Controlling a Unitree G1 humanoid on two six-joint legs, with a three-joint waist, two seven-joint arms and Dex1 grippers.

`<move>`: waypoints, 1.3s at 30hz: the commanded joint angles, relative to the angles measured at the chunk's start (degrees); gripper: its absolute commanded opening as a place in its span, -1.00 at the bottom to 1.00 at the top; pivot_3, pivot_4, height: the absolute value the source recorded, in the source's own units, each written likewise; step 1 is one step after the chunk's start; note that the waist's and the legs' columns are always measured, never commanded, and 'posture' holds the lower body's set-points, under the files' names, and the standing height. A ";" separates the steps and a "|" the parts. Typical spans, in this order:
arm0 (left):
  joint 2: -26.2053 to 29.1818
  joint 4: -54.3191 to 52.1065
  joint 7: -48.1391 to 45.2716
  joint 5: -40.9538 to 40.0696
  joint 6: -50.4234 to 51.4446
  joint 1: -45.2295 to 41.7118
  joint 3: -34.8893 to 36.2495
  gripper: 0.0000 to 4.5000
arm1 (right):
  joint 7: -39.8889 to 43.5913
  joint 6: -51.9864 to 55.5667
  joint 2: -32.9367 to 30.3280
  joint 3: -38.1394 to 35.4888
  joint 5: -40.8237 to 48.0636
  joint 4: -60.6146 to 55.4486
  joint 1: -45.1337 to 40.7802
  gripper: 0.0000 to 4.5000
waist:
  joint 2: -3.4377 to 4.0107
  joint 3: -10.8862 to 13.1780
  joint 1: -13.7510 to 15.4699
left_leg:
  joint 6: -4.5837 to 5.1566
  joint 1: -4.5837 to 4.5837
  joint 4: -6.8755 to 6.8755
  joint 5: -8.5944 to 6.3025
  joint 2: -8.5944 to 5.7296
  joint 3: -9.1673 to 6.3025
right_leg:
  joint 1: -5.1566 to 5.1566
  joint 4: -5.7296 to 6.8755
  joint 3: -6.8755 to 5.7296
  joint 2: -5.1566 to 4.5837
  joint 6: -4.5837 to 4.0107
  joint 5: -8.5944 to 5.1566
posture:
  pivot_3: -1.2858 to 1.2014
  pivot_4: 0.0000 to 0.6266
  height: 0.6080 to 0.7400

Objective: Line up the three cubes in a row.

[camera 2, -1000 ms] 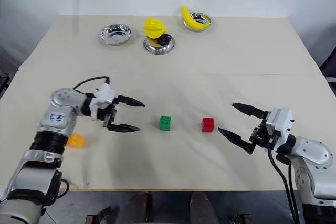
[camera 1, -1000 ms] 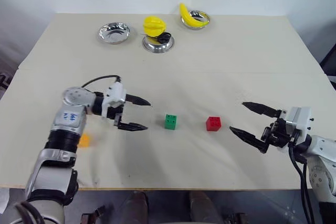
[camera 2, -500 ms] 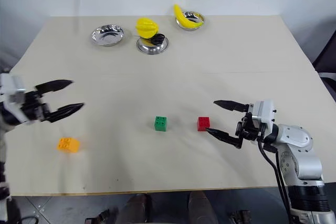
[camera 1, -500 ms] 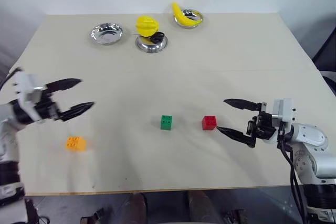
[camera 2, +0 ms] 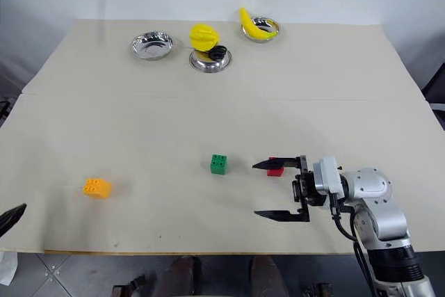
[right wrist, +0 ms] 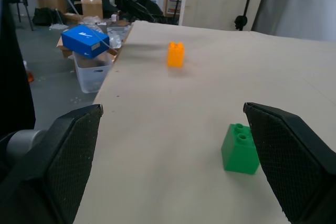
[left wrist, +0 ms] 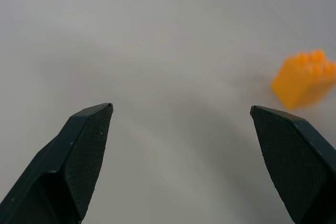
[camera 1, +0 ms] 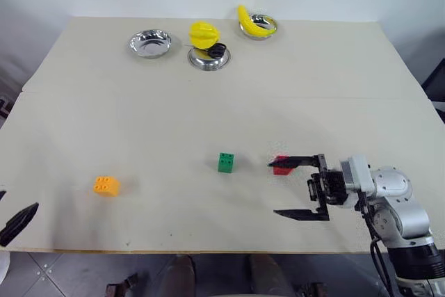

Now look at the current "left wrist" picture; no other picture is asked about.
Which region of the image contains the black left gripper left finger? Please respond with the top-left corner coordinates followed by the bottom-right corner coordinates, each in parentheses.
top-left (0, 102), bottom-right (114, 224)

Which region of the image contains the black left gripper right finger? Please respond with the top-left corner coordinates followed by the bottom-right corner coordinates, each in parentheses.
top-left (250, 105), bottom-right (336, 224)

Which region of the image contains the orange studded toy brick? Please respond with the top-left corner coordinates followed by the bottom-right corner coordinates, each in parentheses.
top-left (270, 49), bottom-right (336, 111)

